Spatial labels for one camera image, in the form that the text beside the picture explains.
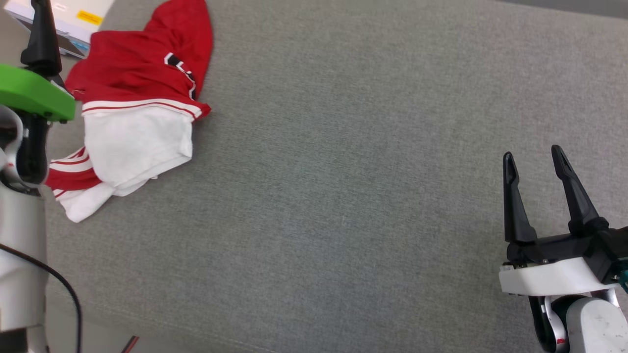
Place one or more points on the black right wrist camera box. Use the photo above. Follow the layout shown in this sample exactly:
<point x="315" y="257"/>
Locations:
<point x="611" y="252"/>

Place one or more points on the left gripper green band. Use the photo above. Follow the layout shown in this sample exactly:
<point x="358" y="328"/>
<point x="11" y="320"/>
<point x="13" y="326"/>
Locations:
<point x="34" y="93"/>

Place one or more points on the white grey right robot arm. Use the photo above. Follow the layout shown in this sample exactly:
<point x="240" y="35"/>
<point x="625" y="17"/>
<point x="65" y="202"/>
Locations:
<point x="593" y="323"/>

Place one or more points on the white box with yellow label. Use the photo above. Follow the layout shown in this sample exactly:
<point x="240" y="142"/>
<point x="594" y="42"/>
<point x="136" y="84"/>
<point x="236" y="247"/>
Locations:
<point x="64" y="27"/>

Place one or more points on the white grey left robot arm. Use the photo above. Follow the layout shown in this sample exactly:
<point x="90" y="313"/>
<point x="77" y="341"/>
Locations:
<point x="19" y="245"/>

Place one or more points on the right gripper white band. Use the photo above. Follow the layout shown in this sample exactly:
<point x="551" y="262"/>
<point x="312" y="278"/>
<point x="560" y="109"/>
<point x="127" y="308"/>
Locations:
<point x="549" y="277"/>

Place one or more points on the red and white garment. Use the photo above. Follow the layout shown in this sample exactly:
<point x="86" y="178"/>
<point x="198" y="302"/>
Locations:
<point x="132" y="142"/>

